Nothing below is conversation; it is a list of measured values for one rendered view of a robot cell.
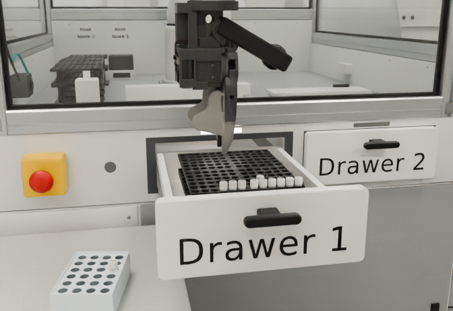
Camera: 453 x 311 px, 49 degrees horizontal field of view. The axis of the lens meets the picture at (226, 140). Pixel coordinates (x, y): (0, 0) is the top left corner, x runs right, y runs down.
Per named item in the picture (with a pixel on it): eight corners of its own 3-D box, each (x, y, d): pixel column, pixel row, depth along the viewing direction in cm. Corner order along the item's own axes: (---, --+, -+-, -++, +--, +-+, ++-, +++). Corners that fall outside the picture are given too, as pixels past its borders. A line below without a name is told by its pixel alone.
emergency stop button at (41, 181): (53, 193, 87) (51, 171, 86) (29, 195, 86) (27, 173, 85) (56, 187, 90) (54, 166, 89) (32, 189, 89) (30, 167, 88)
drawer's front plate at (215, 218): (364, 261, 71) (369, 187, 68) (158, 280, 66) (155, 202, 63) (358, 256, 72) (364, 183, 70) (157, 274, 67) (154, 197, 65)
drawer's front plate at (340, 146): (434, 177, 107) (439, 127, 104) (305, 185, 102) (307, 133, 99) (429, 175, 109) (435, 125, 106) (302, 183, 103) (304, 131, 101)
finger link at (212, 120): (191, 154, 72) (189, 90, 71) (232, 152, 73) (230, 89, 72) (194, 158, 69) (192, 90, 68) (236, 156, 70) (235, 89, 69)
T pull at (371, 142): (400, 148, 100) (400, 141, 99) (365, 150, 98) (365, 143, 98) (391, 144, 103) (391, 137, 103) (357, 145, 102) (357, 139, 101)
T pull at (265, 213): (302, 224, 63) (303, 214, 63) (245, 229, 62) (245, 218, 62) (293, 214, 67) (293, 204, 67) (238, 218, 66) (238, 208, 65)
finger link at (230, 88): (219, 120, 72) (218, 59, 71) (230, 119, 72) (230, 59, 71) (225, 123, 68) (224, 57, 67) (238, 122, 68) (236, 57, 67)
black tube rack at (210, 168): (303, 224, 79) (305, 185, 77) (192, 233, 76) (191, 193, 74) (266, 180, 100) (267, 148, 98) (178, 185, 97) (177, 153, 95)
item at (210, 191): (305, 189, 77) (305, 186, 77) (191, 197, 74) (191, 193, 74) (300, 185, 79) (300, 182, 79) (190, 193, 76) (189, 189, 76)
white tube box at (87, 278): (114, 319, 67) (112, 294, 66) (51, 319, 67) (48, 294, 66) (131, 272, 79) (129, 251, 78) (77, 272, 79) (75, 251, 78)
